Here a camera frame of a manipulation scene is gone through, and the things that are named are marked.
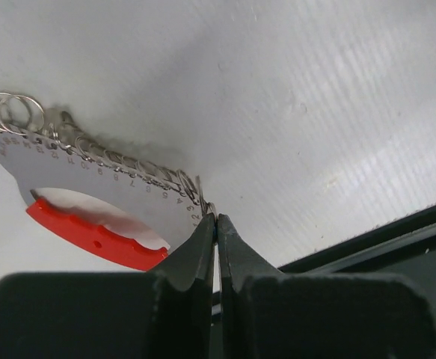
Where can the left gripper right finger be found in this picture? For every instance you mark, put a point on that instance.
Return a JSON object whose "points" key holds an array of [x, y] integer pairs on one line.
{"points": [[266, 313]]}

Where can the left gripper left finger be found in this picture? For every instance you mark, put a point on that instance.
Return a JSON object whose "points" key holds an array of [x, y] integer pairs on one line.
{"points": [[162, 313]]}

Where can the red-handled metal keyring organizer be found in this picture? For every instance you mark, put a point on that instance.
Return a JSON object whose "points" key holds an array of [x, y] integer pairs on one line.
{"points": [[128, 211]]}

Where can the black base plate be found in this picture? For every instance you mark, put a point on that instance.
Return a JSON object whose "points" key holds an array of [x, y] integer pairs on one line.
{"points": [[405, 248]]}

